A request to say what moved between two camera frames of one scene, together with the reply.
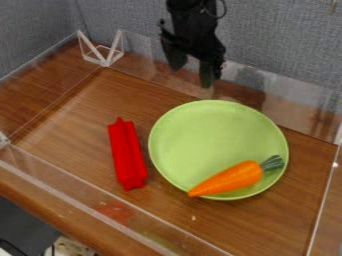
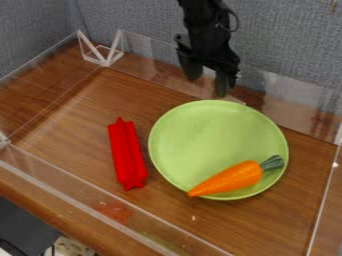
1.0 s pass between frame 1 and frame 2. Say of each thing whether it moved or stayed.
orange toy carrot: stayed
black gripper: moved
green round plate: stayed
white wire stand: stayed
